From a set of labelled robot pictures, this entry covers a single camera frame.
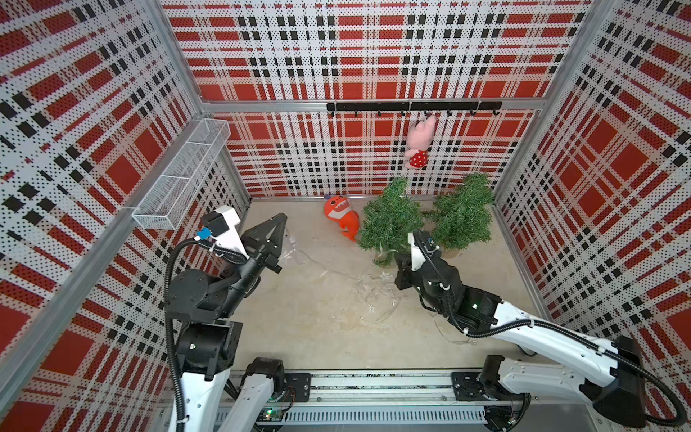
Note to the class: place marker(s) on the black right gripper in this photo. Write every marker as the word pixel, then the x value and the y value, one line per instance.
pixel 404 272

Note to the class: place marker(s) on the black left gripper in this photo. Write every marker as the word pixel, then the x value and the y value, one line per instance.
pixel 271 245

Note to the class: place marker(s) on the green christmas tree wooden base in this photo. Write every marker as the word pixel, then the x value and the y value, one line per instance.
pixel 387 221

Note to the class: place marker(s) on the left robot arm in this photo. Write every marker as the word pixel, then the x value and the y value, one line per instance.
pixel 201 337

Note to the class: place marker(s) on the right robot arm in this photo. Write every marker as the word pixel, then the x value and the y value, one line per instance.
pixel 607 374

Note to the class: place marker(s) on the red plush monster toy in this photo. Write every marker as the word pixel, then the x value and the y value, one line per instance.
pixel 337 208

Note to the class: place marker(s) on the pink plush pig toy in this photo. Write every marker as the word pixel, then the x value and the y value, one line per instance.
pixel 419 140

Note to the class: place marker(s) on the green circuit board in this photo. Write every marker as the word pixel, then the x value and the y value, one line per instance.
pixel 270 416

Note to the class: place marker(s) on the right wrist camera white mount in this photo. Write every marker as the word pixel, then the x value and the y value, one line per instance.
pixel 421 246

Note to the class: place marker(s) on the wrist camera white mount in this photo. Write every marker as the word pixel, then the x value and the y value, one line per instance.
pixel 219 234
pixel 421 246

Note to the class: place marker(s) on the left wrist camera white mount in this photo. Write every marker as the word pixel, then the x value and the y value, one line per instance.
pixel 219 234

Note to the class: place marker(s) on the white wire mesh basket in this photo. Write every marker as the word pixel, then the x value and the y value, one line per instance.
pixel 193 154

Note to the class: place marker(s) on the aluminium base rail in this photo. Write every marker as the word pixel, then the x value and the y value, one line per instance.
pixel 413 399

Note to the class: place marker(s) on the black hook rail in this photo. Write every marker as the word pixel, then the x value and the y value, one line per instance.
pixel 414 106

